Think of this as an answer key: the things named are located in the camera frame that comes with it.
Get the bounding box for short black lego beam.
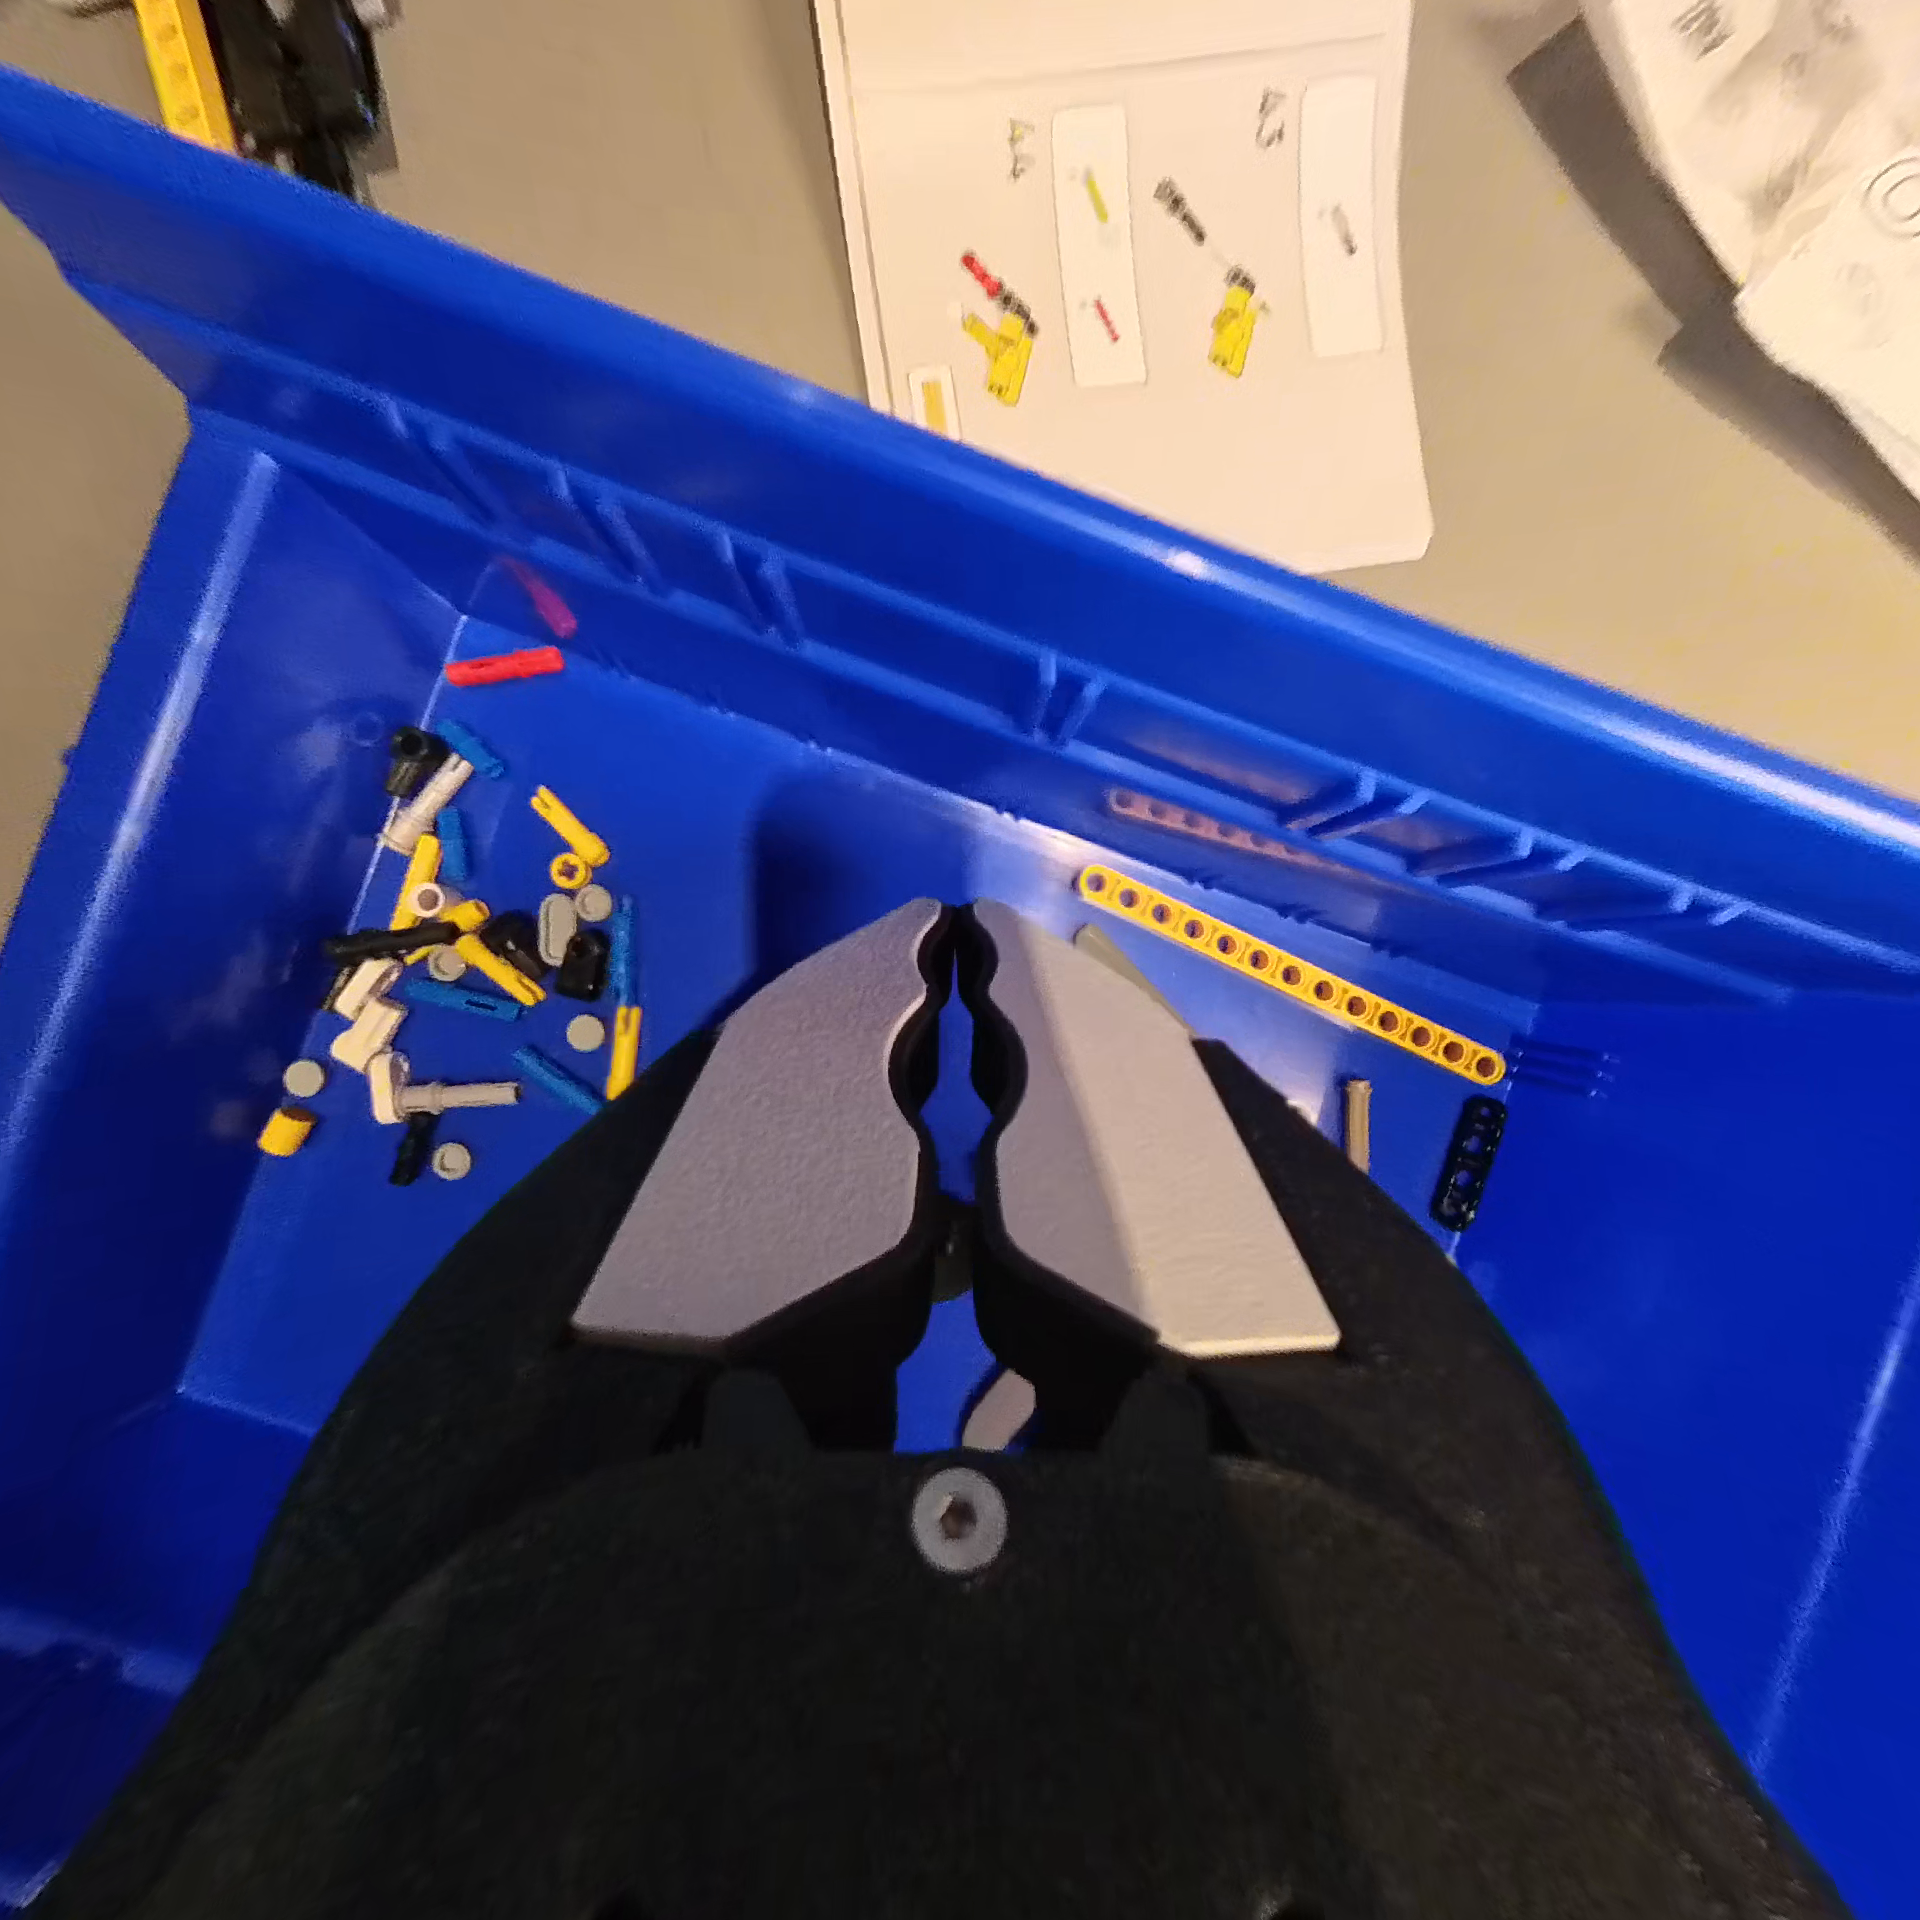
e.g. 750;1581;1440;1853
1428;1094;1508;1231

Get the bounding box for pile of small lego pins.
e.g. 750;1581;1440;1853
255;719;648;1191

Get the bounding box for long yellow lego beam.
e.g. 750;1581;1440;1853
1075;864;1507;1086

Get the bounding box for partly built lego model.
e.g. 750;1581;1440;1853
59;0;400;205

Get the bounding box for clear plastic bag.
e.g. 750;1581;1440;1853
1575;0;1920;287

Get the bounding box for open lego instruction booklet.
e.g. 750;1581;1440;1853
808;0;1436;578

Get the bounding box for white printed paper bag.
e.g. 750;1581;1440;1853
1733;150;1920;505

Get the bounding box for blue plastic bin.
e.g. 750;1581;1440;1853
0;65;1920;1920

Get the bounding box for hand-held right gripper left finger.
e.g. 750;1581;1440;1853
568;901;962;1450

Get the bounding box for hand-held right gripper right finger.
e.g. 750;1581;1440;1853
957;901;1343;1453

